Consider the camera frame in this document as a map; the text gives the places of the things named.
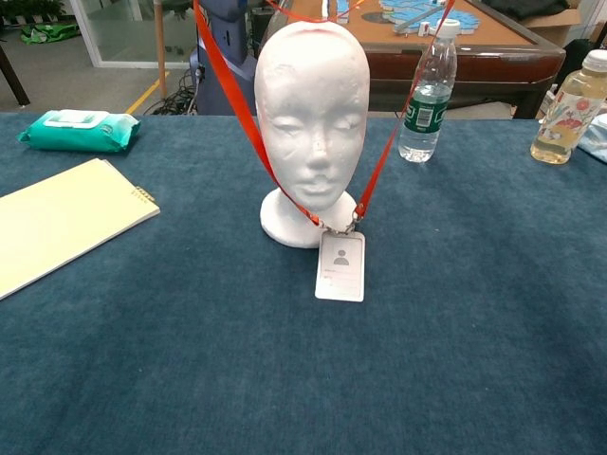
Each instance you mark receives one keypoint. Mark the brown mahjong table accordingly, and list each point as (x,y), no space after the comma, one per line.
(498,61)

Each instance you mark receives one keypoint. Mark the green wet wipes pack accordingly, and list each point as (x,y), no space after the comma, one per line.
(76,132)

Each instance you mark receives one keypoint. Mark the white foam mannequin head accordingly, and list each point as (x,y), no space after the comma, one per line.
(308,95)

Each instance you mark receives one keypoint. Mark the black table leg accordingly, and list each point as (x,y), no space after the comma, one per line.
(14,78)

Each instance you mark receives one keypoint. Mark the dark blue table cloth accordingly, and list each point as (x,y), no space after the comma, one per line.
(189,379)

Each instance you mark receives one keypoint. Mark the clear water bottle green label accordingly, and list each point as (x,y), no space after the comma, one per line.
(427,118)

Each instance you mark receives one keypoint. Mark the open brown cardboard box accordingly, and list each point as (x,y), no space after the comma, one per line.
(555,26)

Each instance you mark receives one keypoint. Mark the cream paper notebook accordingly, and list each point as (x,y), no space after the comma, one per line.
(66,218)

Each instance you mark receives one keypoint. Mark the black cloth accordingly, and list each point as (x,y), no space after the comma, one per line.
(526,8)

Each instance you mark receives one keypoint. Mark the blue machine base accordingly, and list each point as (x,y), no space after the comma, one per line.
(237,80)

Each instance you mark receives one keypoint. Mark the yellow tea drink bottle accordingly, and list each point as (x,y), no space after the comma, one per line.
(564,123)

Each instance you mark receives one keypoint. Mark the white framed glass partition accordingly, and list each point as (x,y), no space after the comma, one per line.
(123,33)

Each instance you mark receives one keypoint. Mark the light blue wet wipes pack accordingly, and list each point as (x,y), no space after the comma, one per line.
(595,142)

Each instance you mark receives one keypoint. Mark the white ID badge holder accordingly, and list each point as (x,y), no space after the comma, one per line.
(340,275)

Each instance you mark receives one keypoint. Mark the green plastic bag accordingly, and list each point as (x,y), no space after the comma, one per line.
(47,34)

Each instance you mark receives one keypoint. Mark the wooden pole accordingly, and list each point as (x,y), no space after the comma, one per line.
(161,47)

